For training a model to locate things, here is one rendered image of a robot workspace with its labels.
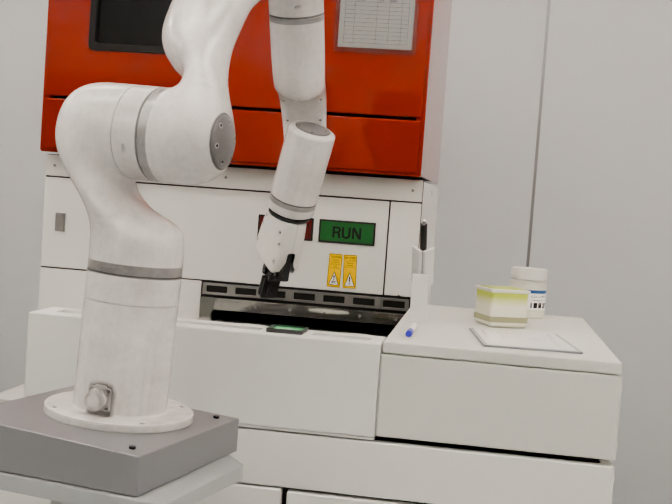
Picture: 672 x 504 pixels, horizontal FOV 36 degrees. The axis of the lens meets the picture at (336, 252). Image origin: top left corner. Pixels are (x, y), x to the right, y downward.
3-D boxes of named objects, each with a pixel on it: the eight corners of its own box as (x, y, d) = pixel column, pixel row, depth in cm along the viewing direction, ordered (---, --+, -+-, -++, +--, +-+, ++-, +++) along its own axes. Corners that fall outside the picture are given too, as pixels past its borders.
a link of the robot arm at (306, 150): (273, 180, 189) (268, 199, 181) (291, 112, 183) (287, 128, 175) (318, 192, 190) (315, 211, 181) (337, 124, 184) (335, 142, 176)
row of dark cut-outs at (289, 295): (202, 293, 223) (203, 281, 223) (408, 311, 217) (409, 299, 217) (202, 293, 222) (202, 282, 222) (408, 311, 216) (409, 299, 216)
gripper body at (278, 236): (261, 193, 188) (247, 247, 192) (281, 219, 180) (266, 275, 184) (299, 195, 191) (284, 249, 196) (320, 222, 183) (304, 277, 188)
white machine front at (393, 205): (40, 335, 231) (51, 154, 229) (409, 370, 220) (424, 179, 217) (34, 337, 228) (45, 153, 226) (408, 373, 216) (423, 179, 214)
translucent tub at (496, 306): (472, 321, 189) (474, 284, 189) (510, 323, 191) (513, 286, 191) (488, 327, 182) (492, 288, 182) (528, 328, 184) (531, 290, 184)
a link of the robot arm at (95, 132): (151, 281, 127) (173, 83, 125) (24, 260, 133) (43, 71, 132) (198, 277, 138) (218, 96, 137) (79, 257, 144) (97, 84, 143)
